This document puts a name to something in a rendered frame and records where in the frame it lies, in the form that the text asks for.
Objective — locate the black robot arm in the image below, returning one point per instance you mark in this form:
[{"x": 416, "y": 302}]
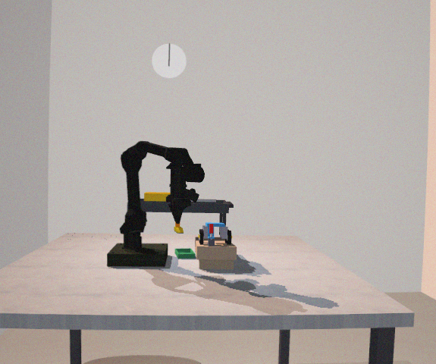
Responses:
[{"x": 182, "y": 169}]

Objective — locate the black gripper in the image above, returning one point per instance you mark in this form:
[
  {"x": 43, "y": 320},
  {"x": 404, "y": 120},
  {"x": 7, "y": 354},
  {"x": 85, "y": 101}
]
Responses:
[{"x": 178, "y": 201}]

